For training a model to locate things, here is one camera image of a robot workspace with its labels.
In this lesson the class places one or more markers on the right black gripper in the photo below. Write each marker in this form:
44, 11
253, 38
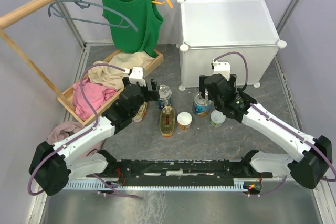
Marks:
232, 82

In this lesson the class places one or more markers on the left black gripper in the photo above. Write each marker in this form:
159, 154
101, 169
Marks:
154, 84

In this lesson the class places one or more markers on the dark blue tin can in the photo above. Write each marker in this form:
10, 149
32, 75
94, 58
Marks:
165, 96

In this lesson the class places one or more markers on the blue soup can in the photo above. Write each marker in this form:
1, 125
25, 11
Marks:
201, 106

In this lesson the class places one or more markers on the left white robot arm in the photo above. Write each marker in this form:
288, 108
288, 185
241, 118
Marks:
54, 165

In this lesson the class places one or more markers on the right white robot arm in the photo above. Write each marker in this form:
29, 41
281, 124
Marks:
309, 157

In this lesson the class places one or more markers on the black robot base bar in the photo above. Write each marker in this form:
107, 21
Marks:
135, 172

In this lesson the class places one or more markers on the oval sardine tin centre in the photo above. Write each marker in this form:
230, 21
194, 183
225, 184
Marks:
167, 121

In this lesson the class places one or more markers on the oval sardine tin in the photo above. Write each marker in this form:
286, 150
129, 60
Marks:
167, 121
141, 113

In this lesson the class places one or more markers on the oval sardine tin left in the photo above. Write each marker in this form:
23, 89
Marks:
141, 113

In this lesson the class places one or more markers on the small cup white lid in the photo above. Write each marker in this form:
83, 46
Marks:
184, 120

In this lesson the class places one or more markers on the white plastic cube cabinet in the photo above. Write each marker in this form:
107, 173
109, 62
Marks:
240, 32

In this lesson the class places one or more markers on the pink cloth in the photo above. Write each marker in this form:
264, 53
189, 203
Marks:
96, 94

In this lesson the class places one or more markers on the green tank top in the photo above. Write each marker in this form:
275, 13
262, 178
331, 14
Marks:
145, 15

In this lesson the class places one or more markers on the wooden tray base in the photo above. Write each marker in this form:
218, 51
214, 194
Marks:
111, 77

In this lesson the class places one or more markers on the mauve cloth on floor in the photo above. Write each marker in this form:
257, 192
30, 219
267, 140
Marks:
67, 129

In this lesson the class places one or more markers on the wooden clothes rack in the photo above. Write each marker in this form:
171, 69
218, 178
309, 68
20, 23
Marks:
48, 42

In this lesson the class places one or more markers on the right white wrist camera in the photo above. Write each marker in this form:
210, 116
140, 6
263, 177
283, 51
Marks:
222, 68

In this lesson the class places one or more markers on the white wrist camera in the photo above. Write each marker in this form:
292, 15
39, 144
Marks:
222, 68
135, 76

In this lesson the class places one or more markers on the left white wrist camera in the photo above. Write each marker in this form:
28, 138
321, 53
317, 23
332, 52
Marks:
135, 76

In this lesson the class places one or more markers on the white slotted cable duct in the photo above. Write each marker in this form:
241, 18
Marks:
95, 184

